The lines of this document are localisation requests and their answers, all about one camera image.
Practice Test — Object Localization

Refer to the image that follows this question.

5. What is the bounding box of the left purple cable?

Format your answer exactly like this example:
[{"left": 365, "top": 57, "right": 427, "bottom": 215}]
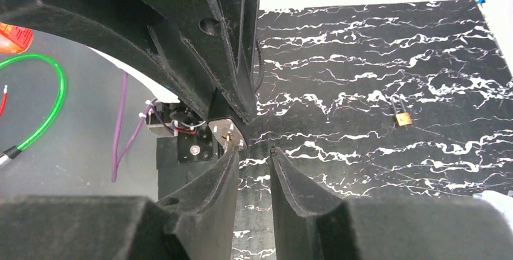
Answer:
[{"left": 110, "top": 70, "right": 157, "bottom": 184}]

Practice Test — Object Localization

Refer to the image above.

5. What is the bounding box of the red wire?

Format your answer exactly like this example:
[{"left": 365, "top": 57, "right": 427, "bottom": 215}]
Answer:
[{"left": 0, "top": 85, "right": 9, "bottom": 117}]

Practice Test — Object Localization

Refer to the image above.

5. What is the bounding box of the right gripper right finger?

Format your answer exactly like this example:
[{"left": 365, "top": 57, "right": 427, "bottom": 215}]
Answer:
[{"left": 270, "top": 147, "right": 512, "bottom": 259}]

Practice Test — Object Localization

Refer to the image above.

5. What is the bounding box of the black cable padlock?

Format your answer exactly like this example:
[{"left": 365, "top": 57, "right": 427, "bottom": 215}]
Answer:
[{"left": 208, "top": 38, "right": 265, "bottom": 151}]

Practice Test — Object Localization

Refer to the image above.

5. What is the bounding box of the small brass padlock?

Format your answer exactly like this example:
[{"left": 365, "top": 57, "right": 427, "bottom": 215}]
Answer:
[{"left": 390, "top": 94, "right": 413, "bottom": 126}]

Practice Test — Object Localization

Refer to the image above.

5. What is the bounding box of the green cable lock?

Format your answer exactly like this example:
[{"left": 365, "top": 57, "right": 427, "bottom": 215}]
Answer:
[{"left": 1, "top": 53, "right": 67, "bottom": 169}]

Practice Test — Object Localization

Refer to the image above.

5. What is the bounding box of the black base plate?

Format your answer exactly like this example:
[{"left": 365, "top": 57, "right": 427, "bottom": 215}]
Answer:
[{"left": 145, "top": 100, "right": 224, "bottom": 200}]

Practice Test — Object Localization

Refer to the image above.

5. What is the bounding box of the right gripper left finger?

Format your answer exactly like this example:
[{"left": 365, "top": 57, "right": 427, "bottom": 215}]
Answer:
[{"left": 1, "top": 147, "right": 239, "bottom": 259}]

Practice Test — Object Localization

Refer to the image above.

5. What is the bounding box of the orange drink bottle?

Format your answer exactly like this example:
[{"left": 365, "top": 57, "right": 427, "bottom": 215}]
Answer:
[{"left": 1, "top": 22, "right": 34, "bottom": 54}]

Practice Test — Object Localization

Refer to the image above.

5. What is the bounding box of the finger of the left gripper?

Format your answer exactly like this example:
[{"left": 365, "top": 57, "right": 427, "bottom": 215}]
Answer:
[
  {"left": 1, "top": 0, "right": 210, "bottom": 119},
  {"left": 139, "top": 0, "right": 259, "bottom": 123}
]

